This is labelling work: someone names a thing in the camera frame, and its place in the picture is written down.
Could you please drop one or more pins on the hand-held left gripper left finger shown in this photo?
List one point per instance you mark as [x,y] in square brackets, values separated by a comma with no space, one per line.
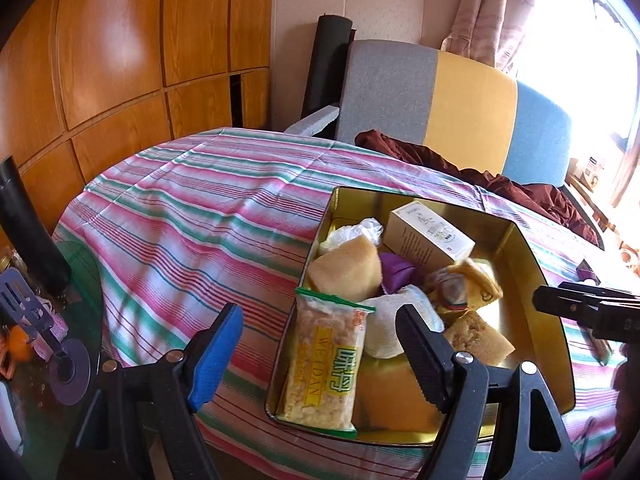
[215,355]

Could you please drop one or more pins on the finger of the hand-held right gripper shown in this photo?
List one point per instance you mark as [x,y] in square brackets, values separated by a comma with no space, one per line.
[570,305]
[600,291]

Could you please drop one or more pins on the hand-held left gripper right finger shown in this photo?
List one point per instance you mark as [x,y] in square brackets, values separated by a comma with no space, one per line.
[425,360]

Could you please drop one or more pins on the gold and purple tin box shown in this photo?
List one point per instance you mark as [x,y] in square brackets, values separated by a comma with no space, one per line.
[530,320]

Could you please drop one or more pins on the white towel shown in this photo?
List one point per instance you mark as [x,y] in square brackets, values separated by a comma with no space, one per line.
[387,330]

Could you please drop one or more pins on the yellow-label snack packet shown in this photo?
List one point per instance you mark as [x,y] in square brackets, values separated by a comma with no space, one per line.
[325,360]

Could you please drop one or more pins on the large white plastic-wrapped bundle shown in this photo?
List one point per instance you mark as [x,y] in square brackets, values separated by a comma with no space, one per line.
[362,232]

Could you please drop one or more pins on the dark purple item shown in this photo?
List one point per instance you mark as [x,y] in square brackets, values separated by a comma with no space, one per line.
[587,270]

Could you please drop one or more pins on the brown sponge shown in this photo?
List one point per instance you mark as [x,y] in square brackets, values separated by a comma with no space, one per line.
[477,337]

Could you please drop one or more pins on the small purple package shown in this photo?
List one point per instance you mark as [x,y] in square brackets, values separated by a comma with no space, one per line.
[395,270]

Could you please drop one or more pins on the brown cloth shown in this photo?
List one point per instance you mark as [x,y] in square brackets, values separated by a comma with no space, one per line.
[540,195]

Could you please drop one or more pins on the white product box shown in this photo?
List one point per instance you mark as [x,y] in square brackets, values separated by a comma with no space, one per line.
[595,172]

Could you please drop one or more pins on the yellow sponge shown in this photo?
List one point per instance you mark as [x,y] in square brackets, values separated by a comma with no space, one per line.
[342,270]

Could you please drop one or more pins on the beige carton box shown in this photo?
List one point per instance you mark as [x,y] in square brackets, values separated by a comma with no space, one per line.
[425,232]

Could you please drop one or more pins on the black round disc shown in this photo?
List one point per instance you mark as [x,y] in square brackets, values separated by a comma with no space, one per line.
[75,375]

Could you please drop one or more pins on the striped blanket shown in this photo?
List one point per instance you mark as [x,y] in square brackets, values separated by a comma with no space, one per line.
[190,210]

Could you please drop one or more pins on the slotted spatula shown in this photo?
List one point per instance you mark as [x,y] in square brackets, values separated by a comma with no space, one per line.
[25,300]

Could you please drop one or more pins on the orange object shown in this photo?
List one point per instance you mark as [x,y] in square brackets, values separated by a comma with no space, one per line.
[15,350]

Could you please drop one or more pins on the grey yellow blue sofa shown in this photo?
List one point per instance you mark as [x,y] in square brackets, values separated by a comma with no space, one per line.
[470,110]

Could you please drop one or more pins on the black cylinder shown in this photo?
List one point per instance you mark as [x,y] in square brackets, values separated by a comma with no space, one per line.
[30,230]

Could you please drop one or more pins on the window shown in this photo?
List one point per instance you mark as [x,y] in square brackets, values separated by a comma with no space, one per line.
[575,35]

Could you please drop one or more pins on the beige patterned curtain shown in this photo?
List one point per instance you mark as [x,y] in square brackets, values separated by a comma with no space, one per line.
[490,10]

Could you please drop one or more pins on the black rolled mat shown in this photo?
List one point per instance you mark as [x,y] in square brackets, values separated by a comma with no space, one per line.
[325,60]

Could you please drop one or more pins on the wooden wardrobe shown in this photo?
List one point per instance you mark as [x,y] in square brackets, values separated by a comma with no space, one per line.
[115,35]

